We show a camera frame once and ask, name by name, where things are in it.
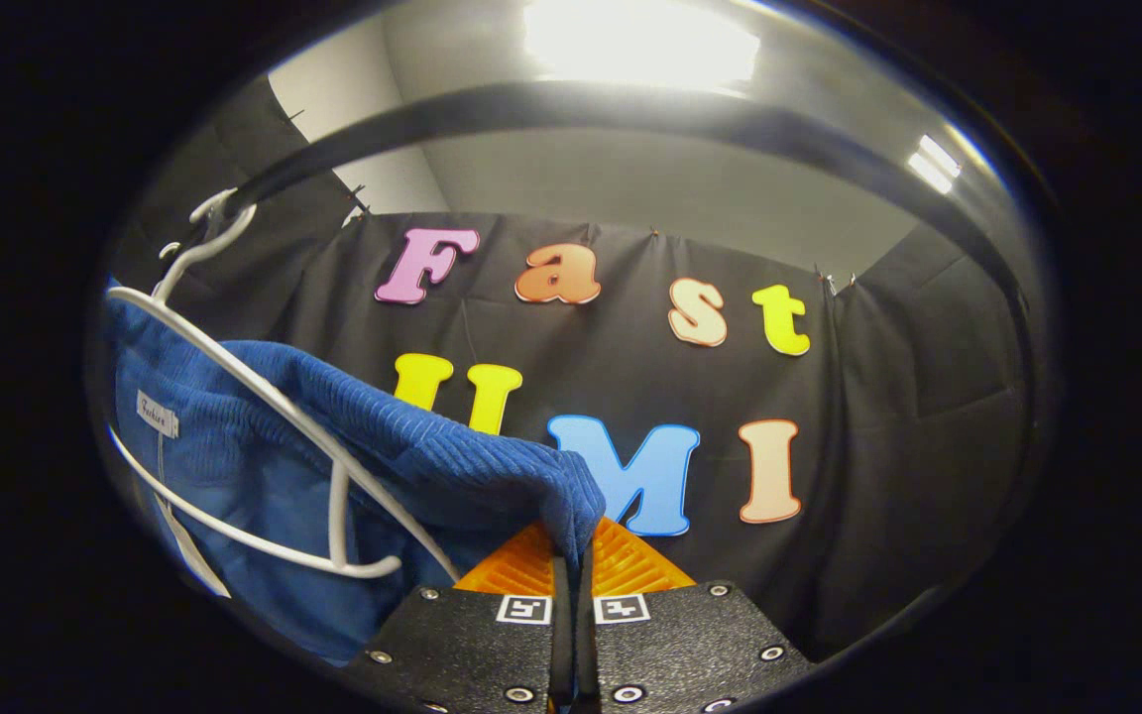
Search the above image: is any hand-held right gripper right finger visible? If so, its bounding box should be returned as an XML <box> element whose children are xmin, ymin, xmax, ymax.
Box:
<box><xmin>576</xmin><ymin>516</ymin><xmax>818</xmax><ymax>714</ymax></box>

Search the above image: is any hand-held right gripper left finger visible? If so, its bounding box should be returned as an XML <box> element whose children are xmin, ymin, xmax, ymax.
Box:
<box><xmin>338</xmin><ymin>521</ymin><xmax>575</xmax><ymax>714</ymax></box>

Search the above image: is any white plastic hanger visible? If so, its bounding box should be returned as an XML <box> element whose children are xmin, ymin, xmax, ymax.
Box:
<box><xmin>105</xmin><ymin>188</ymin><xmax>463</xmax><ymax>586</ymax></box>

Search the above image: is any blue corduroy jacket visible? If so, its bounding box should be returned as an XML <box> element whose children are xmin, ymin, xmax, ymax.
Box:
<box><xmin>100</xmin><ymin>283</ymin><xmax>607</xmax><ymax>665</ymax></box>

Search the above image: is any black metal clothes rack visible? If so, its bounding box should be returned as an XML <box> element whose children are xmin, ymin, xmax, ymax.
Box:
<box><xmin>219</xmin><ymin>81</ymin><xmax>1038</xmax><ymax>477</ymax></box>

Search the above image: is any black backdrop cloth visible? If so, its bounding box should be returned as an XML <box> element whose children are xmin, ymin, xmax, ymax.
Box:
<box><xmin>110</xmin><ymin>74</ymin><xmax>1043</xmax><ymax>660</ymax></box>

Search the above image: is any large rectangular ceiling light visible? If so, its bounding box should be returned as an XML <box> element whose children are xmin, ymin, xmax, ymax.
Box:
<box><xmin>523</xmin><ymin>0</ymin><xmax>762</xmax><ymax>90</ymax></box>

